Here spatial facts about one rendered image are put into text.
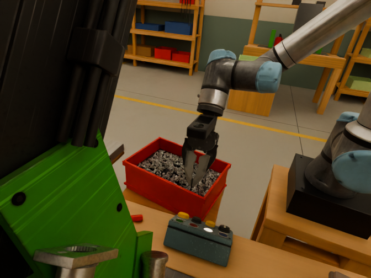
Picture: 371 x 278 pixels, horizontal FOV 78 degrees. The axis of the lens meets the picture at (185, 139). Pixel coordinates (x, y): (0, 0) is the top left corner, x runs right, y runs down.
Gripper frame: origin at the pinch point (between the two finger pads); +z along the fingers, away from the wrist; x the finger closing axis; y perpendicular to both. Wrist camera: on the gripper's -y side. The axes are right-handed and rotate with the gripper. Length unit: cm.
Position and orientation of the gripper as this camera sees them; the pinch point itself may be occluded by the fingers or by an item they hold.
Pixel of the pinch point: (191, 181)
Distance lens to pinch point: 59.7
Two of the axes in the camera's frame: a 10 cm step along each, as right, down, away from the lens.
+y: 2.1, 1.0, 9.7
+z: -2.3, 9.7, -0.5
